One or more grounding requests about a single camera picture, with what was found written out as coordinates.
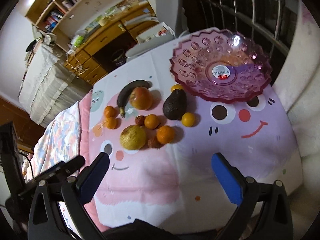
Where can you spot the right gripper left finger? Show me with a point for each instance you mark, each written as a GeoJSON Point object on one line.
{"type": "Point", "coordinates": [78, 191]}

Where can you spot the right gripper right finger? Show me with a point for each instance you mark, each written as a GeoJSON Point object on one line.
{"type": "Point", "coordinates": [241, 191]}

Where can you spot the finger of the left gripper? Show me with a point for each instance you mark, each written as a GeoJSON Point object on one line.
{"type": "Point", "coordinates": [57, 173]}

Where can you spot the yellow pear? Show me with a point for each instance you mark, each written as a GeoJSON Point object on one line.
{"type": "Point", "coordinates": [133, 137]}

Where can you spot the red lychee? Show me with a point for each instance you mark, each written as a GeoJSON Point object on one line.
{"type": "Point", "coordinates": [139, 120]}
{"type": "Point", "coordinates": [154, 143]}

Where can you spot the large orange mandarin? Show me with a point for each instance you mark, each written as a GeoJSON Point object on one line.
{"type": "Point", "coordinates": [165, 134]}

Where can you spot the dark avocado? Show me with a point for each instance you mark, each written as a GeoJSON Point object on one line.
{"type": "Point", "coordinates": [175, 105]}

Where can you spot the lace covered cabinet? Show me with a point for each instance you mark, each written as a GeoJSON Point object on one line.
{"type": "Point", "coordinates": [48, 87]}

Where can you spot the small yellow citrus front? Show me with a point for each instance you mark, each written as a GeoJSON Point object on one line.
{"type": "Point", "coordinates": [188, 119]}

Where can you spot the cartoon printed cloth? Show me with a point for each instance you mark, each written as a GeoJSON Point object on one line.
{"type": "Point", "coordinates": [174, 187]}

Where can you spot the overripe dark banana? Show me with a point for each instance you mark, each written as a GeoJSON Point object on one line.
{"type": "Point", "coordinates": [126, 92]}

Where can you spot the red apple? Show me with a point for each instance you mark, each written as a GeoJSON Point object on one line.
{"type": "Point", "coordinates": [141, 98]}

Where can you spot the white pillow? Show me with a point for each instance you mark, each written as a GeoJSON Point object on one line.
{"type": "Point", "coordinates": [297, 87]}

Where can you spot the small yellow citrus near bowl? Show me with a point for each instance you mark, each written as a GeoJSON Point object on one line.
{"type": "Point", "coordinates": [177, 88]}

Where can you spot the pink plastic fruit bowl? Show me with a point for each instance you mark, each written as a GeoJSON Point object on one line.
{"type": "Point", "coordinates": [221, 66]}

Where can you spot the wooden desk with drawers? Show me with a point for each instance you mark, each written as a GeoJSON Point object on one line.
{"type": "Point", "coordinates": [104, 50]}

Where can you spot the wooden bookshelf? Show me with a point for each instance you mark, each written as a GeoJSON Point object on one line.
{"type": "Point", "coordinates": [64, 18]}

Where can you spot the white storage box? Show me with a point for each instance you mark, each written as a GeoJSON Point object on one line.
{"type": "Point", "coordinates": [161, 29]}

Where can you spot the metal window grille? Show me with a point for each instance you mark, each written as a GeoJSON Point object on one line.
{"type": "Point", "coordinates": [270, 23]}

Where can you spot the grey office chair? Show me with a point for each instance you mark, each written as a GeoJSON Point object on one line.
{"type": "Point", "coordinates": [171, 13]}

